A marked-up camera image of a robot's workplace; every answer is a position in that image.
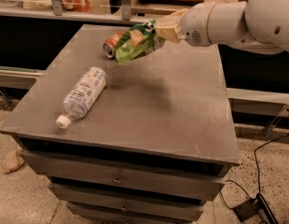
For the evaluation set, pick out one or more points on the black floor power adapter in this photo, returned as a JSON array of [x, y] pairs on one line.
[[255, 206]]

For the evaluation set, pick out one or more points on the orange soda can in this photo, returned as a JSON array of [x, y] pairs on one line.
[[112, 43]]

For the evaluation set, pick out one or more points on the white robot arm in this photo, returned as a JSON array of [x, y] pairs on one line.
[[257, 26]]

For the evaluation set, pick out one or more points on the crumpled brown paper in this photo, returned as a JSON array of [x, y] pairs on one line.
[[12, 161]]

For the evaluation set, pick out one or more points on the grey drawer cabinet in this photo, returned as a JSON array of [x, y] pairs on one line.
[[155, 146]]

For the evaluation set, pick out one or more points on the clear plastic water bottle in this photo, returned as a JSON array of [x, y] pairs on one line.
[[77, 103]]

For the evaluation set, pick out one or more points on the green rice chip bag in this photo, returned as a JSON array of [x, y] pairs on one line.
[[138, 41]]

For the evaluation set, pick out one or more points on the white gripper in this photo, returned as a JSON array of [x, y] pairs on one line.
[[194, 23]]

